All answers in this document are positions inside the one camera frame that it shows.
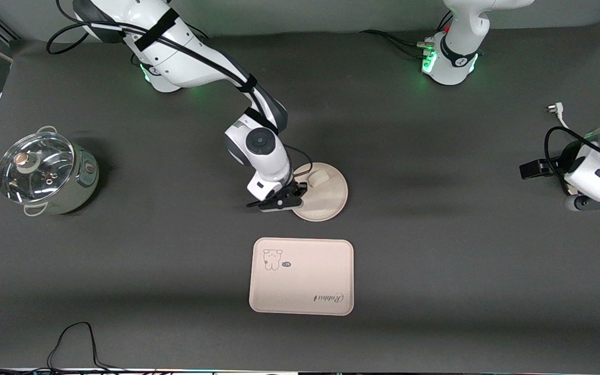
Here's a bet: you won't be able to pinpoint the round beige plate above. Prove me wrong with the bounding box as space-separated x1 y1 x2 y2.
291 162 349 222

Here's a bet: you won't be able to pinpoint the beige rectangular tray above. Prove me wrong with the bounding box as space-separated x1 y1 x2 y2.
249 237 355 316

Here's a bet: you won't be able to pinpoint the pot with glass lid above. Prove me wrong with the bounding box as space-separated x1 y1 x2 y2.
0 126 100 217

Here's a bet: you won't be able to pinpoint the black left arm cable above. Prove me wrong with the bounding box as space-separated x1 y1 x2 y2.
545 127 600 178

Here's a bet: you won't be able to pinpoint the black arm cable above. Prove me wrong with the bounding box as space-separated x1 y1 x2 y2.
545 127 600 178
46 0 314 172

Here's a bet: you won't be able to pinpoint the white toaster power cable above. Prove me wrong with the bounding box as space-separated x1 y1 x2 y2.
547 103 570 131

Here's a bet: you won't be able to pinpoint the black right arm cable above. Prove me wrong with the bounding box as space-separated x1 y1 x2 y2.
46 0 314 172

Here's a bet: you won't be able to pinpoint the black left arm base cables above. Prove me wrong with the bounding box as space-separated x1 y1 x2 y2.
360 29 436 59

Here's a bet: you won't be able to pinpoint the thin black looped cable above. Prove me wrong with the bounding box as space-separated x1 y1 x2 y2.
47 322 123 371

